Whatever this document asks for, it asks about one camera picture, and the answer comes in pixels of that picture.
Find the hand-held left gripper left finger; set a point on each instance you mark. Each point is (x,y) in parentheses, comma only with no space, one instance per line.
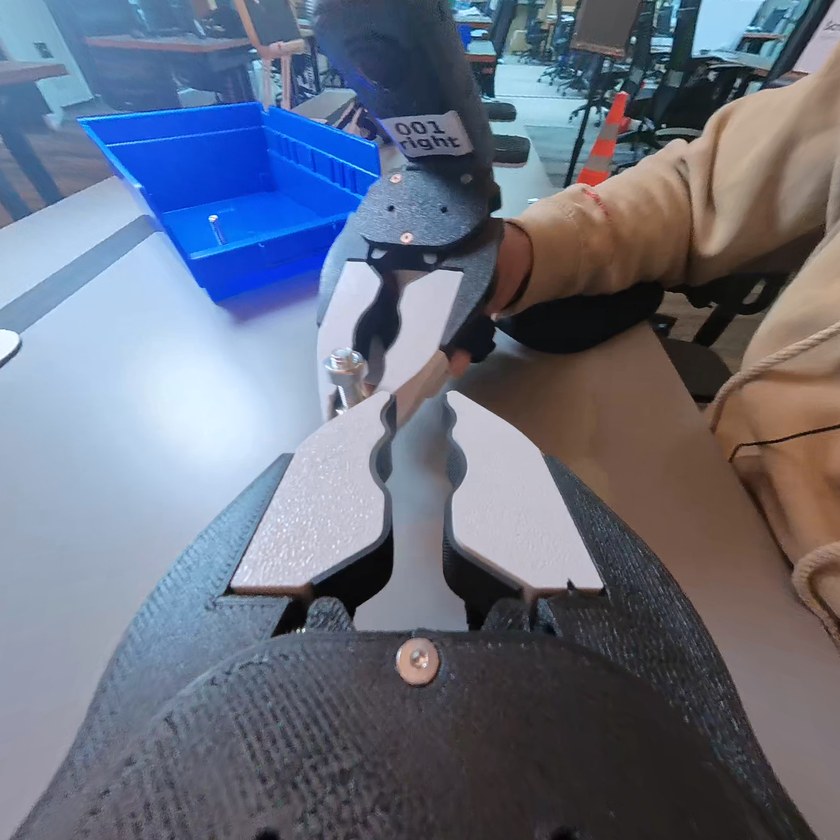
(309,512)

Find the person's right forearm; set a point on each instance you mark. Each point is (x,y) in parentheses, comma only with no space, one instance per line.
(683,197)

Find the person's torso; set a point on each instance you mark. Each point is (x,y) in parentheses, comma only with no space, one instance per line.
(801,433)

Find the orange traffic cone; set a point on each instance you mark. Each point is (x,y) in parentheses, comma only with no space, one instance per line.
(604,138)

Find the wooden poster stand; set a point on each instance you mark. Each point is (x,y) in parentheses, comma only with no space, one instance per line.
(269,46)

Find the person's right hand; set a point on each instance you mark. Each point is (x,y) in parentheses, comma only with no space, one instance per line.
(515,263)

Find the steel hex bolt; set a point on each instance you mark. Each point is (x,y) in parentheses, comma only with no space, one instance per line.
(217,230)
(344,372)

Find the black office chair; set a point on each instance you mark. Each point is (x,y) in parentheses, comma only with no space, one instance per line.
(696,368)

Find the white document stand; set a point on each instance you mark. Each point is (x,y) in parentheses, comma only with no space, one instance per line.
(5,345)

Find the blue plastic bin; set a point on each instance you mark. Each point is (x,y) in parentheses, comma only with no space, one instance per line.
(158,145)

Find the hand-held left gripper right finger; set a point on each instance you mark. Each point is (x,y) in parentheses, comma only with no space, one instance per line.
(525,512)

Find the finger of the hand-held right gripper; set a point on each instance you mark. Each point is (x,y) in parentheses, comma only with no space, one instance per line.
(344,309)
(427,322)

